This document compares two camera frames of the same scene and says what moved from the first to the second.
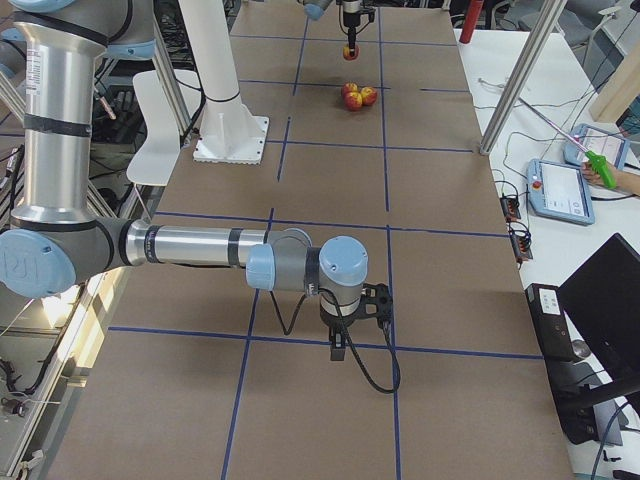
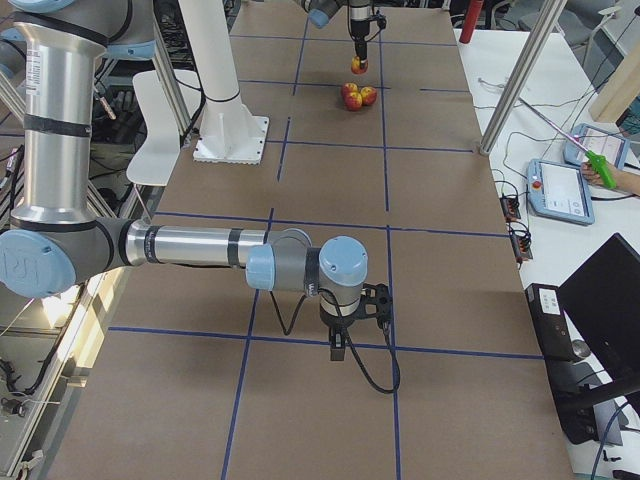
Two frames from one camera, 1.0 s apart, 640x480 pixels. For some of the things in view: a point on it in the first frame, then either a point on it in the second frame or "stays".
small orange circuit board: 510,207 stays
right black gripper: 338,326 stays
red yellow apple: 346,52 -> 356,67
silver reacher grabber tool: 598,160 stays
